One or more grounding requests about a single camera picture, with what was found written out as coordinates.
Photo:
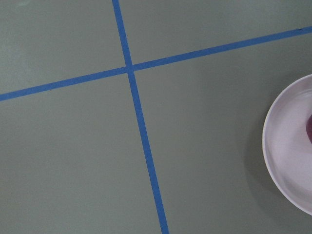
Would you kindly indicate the pink plate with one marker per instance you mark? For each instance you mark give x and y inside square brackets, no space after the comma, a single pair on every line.
[286,146]

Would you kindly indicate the red apple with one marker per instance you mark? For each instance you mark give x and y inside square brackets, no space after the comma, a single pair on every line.
[309,128]

